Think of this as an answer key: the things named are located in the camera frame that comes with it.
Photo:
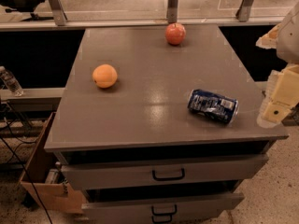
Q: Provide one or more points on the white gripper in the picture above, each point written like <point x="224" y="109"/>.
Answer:
<point x="290" y="39"/>

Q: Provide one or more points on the red apple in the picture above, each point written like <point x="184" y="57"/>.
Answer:
<point x="175" y="33"/>

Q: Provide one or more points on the blue pepsi can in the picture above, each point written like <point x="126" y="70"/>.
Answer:
<point x="213" y="106"/>

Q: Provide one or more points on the grey drawer cabinet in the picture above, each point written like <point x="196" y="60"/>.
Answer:
<point x="144" y="115"/>

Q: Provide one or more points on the lower grey drawer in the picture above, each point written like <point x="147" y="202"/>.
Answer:
<point x="162" y="210"/>

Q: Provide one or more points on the grey drawer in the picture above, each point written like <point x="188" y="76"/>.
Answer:
<point x="125" y="174"/>
<point x="162" y="210"/>

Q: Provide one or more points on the orange fruit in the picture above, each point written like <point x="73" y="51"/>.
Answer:
<point x="105" y="76"/>

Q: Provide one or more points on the upper grey drawer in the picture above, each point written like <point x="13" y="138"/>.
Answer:
<point x="125" y="174"/>

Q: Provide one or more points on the brown cardboard box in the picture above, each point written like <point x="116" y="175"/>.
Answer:
<point x="58" y="197"/>

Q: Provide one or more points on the clear plastic water bottle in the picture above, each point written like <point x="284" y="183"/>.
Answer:
<point x="11" y="82"/>

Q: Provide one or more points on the metal window frame rail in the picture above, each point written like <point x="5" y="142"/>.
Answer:
<point x="109" y="13"/>

